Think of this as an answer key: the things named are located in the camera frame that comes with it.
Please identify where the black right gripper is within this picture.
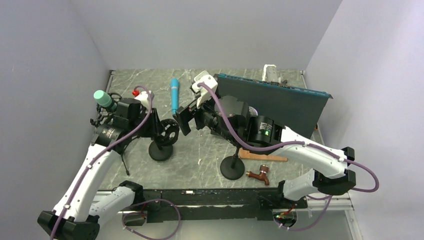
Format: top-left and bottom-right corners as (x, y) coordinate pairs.
(173, 90), (239, 144)

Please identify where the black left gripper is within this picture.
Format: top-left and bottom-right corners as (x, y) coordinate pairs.
(129, 107), (166, 138)

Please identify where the black shock mount desk stand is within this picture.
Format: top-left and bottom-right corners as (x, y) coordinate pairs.
(148, 118), (180, 162)

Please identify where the blue microphone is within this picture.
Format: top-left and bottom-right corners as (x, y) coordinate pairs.
(170, 77), (179, 115)

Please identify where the mint green microphone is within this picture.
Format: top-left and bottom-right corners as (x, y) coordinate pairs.
(93, 90), (117, 112)

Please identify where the black clip desk stand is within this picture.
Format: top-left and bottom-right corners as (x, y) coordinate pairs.
(220, 146), (245, 181)

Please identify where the silver head black microphone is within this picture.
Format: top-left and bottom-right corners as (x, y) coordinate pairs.
(249, 106), (258, 117)

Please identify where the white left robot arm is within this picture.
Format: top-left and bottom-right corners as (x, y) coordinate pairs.
(37, 95), (155, 240)

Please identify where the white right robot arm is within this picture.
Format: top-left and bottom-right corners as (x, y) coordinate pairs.
(174, 95), (357, 208)

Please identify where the brown wooden board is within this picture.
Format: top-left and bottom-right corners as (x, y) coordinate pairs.
(238, 148), (288, 162)

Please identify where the brown tap fitting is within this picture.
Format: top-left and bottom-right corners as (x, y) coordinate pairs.
(245, 164), (270, 186)

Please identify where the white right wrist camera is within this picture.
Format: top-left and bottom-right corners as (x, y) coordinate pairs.
(190, 70), (218, 109)

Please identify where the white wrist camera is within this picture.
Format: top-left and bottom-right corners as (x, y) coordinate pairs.
(190, 70), (218, 109)
(132, 89), (151, 110)

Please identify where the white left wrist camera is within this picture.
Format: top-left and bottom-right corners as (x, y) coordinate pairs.
(132, 89), (151, 110)

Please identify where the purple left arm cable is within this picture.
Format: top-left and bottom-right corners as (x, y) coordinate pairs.
(49, 85), (182, 240)

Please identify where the black tripod shock mount stand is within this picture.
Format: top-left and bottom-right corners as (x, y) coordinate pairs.
(89, 102), (133, 176)

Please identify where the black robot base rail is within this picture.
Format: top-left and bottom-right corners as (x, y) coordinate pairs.
(125, 187), (308, 223)

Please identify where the white metal bracket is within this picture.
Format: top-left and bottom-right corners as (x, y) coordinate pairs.
(261, 64), (287, 85)

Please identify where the dark grey network switch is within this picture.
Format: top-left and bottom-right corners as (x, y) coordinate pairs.
(213, 73), (333, 138)

